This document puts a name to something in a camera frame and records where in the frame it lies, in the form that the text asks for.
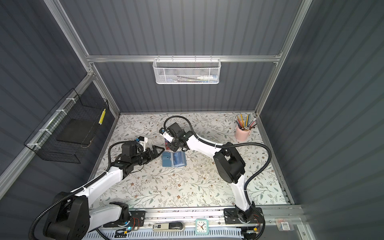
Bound coloured pencils in cup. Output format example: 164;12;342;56
236;114;257;131

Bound left wrist camera white housing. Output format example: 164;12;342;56
136;136;148;150

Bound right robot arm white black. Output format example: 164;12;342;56
159;123;252;223

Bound black flat pad in basket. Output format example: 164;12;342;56
56;119;94;146

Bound floral patterned table mat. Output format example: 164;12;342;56
80;112;289;210

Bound pens in white basket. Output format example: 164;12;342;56
177;75;219;83

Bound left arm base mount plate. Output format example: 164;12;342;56
103;211;146;228

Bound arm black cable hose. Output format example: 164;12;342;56
28;140;145;240
163;115;273;240

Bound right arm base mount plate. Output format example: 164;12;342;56
224;207;265;225

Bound pink pencil cup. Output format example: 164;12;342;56
235;126;252;143

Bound black wire wall basket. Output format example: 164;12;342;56
24;91;109;164

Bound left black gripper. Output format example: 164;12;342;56
131;145;164;167

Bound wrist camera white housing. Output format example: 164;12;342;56
136;136;148;150
159;128;174;143

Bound right wrist camera white housing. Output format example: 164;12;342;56
159;128;174;143

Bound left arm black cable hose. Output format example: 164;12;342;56
28;140;145;240

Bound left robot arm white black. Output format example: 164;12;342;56
43;138;165;240

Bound white wire mesh basket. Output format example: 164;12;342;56
153;60;222;85

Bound small teal desk clock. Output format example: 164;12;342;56
195;219;209;235

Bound silver black device on rail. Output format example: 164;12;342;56
153;222;185;232

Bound small clear packet with label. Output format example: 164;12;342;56
275;218;295;232

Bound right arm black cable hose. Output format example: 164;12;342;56
163;115;273;240

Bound yellow tag on basket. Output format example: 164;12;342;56
98;109;106;125

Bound blue leather card holder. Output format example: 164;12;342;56
162;151;187;168

